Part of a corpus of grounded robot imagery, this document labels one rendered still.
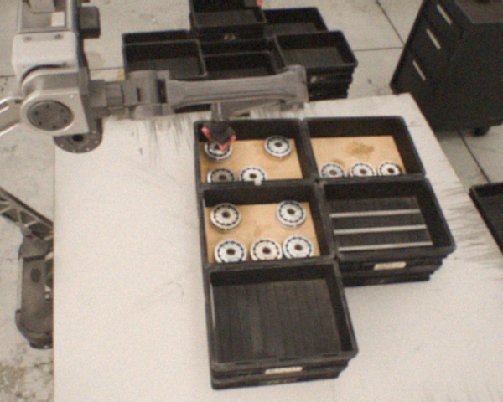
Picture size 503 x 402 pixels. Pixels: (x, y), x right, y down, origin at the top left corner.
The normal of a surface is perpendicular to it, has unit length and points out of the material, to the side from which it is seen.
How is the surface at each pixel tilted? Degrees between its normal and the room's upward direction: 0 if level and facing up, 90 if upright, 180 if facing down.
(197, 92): 40
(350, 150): 0
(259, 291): 0
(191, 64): 0
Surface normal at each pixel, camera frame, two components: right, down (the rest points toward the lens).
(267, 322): 0.08, -0.58
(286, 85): 0.18, 0.05
